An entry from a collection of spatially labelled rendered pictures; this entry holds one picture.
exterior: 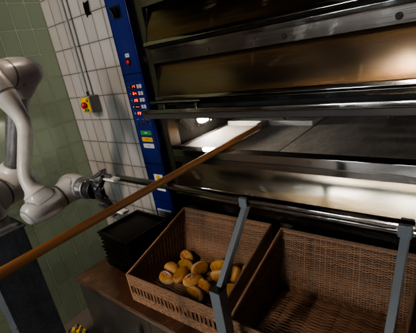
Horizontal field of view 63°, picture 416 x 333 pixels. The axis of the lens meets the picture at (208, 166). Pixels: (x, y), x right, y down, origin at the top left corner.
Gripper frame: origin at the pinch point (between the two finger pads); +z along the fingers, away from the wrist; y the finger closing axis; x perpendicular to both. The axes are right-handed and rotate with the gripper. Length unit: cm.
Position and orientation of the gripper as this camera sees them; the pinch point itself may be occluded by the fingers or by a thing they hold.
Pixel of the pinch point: (119, 195)
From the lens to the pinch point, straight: 133.4
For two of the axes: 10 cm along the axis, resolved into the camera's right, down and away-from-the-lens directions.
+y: 1.7, 9.3, 3.3
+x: -6.1, 3.6, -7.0
